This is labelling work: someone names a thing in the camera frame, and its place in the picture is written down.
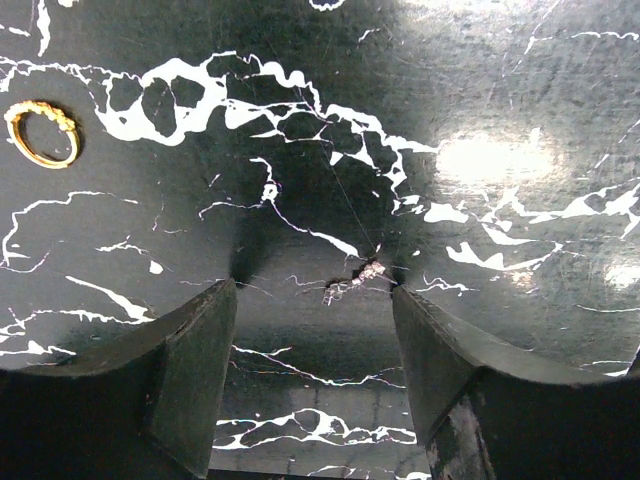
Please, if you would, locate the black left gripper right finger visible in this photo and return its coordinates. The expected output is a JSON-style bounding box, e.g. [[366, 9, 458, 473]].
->
[[392, 287, 639, 479]]

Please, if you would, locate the gold ring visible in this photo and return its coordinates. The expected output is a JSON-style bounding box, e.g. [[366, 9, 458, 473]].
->
[[3, 99, 82, 170]]

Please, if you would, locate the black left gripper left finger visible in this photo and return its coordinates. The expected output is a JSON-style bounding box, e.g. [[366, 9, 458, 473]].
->
[[1, 279, 237, 479]]

